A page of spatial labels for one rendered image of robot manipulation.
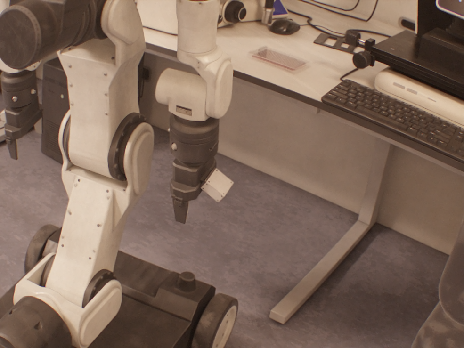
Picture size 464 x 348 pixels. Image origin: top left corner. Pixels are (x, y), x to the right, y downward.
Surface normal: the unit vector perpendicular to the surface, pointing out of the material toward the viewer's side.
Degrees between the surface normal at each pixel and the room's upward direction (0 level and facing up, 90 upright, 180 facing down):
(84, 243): 60
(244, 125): 90
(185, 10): 101
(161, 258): 0
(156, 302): 45
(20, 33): 90
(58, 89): 90
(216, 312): 19
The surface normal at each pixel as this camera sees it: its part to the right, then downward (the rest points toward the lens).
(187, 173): -0.40, 0.59
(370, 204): -0.55, 0.36
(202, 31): 0.30, 0.69
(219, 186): 0.49, -0.51
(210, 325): -0.14, -0.32
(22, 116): 0.91, 0.29
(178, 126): -0.41, -0.18
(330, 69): 0.12, -0.85
